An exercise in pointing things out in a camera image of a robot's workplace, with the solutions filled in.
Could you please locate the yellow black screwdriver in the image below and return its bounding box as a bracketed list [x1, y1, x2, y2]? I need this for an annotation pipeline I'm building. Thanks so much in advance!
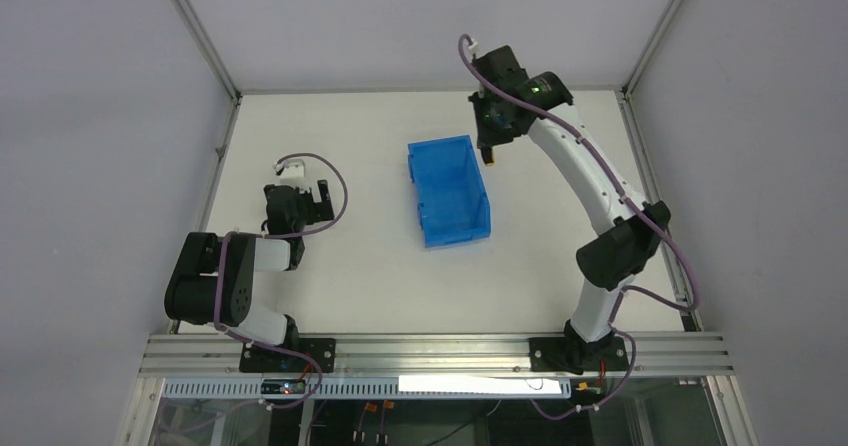
[480, 146, 495, 166]

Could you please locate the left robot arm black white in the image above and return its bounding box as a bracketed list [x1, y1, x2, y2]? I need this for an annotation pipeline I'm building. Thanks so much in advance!
[164, 180, 335, 350]

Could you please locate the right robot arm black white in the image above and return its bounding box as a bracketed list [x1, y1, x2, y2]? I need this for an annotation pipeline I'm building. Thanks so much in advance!
[459, 38, 671, 374]

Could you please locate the blue plastic bin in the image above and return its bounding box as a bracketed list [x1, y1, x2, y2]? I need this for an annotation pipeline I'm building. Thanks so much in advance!
[407, 135, 491, 249]

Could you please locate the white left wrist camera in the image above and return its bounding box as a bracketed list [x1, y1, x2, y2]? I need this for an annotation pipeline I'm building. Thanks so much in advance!
[274, 158, 312, 194]

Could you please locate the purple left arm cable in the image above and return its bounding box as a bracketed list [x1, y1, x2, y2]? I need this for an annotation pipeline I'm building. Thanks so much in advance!
[158, 152, 350, 431]

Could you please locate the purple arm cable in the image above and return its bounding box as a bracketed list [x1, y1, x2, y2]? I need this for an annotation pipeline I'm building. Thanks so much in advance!
[457, 33, 702, 423]
[158, 152, 350, 431]

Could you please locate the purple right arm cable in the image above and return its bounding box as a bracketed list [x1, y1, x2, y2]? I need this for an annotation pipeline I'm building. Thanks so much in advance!
[457, 33, 702, 423]

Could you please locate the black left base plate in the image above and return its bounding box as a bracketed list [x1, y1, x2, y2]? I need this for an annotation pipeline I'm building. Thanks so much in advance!
[238, 337, 337, 374]

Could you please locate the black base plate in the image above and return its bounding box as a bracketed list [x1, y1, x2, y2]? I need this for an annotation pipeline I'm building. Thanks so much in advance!
[238, 337, 337, 374]
[528, 335, 629, 375]

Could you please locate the aluminium mounting rail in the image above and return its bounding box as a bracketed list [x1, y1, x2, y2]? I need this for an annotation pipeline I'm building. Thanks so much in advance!
[138, 332, 734, 378]

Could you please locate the white slotted cable duct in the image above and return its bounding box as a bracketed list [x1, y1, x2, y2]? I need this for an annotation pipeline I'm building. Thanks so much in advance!
[162, 375, 572, 400]

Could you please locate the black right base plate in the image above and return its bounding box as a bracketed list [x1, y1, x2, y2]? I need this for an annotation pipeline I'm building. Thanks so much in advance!
[528, 335, 629, 375]

